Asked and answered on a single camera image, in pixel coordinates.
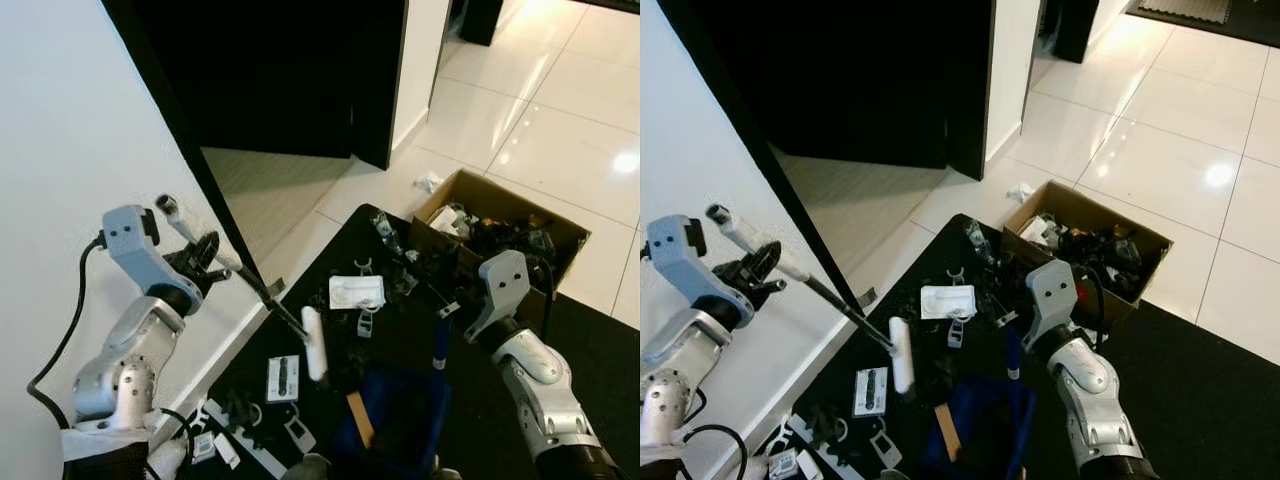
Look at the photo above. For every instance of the black floor mat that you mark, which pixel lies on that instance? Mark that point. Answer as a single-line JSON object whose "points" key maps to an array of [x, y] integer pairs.
{"points": [[590, 380], [1200, 390]]}

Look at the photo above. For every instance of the white card with black part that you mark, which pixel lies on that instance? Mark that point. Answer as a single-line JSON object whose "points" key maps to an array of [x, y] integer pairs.
{"points": [[870, 391], [283, 378]]}

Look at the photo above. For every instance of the brown wooden stick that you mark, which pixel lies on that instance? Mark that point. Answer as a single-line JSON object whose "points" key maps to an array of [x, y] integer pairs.
{"points": [[948, 430], [360, 420]]}

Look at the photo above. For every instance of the brown cardboard box of parts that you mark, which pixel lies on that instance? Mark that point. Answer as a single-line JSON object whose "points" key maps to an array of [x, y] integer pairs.
{"points": [[1070, 200], [470, 195]]}

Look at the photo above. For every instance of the crumpled white paper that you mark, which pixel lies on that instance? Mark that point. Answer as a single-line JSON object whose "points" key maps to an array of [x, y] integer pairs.
{"points": [[1020, 193], [428, 183]]}

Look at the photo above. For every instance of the long white plastic strip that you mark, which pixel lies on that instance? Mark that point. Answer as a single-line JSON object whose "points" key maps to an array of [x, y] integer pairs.
{"points": [[815, 448], [250, 450]]}

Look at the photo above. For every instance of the black door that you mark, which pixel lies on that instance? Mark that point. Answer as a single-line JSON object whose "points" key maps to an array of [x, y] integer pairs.
{"points": [[280, 70], [860, 80]]}

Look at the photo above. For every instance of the black furniture leg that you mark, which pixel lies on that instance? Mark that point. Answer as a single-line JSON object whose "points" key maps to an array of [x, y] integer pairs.
{"points": [[482, 20], [1075, 28]]}

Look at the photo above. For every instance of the dark grey doormat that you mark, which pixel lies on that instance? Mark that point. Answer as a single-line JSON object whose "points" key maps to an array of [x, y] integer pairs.
{"points": [[1210, 15]]}

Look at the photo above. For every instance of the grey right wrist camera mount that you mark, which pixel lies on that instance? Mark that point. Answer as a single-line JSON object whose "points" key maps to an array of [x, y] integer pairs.
{"points": [[1052, 295], [500, 285]]}

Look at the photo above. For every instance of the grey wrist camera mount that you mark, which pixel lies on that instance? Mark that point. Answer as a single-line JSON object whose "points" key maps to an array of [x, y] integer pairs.
{"points": [[1052, 295], [130, 245], [675, 255], [500, 285]]}

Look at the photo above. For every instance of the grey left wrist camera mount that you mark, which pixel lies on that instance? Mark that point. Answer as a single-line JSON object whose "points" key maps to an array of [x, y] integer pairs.
{"points": [[130, 245], [675, 255]]}

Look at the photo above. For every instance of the white plastic bracket part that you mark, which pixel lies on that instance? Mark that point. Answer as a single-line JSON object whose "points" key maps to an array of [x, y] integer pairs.
{"points": [[357, 291], [948, 301]]}

